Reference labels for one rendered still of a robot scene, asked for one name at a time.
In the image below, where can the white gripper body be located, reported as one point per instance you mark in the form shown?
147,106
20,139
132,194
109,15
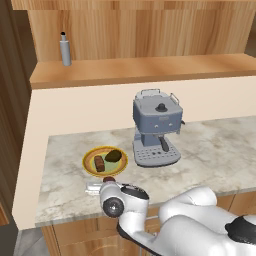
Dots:
93,188

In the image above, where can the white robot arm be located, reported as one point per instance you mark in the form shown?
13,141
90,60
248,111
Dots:
186,226

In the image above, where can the reddish brown jam jar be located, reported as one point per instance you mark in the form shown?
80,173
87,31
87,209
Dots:
109,179

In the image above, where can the yellow round plate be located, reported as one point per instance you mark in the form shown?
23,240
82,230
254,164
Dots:
89,166

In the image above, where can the brown bread piece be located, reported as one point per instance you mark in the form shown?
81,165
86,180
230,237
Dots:
99,163

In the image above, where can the dark green avocado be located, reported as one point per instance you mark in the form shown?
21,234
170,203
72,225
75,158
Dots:
113,156

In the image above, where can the wooden base cabinet front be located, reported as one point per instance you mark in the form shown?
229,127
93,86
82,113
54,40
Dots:
83,238
241,203

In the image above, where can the dark wooden cabinet door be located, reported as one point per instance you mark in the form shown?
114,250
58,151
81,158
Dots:
13,100

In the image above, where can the blue-grey coffee machine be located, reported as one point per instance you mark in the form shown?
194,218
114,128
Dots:
156,116

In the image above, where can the grey bottle with black tip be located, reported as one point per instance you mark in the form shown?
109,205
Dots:
65,50

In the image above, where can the open wooden wall cabinet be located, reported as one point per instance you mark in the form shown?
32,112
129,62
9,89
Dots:
150,70

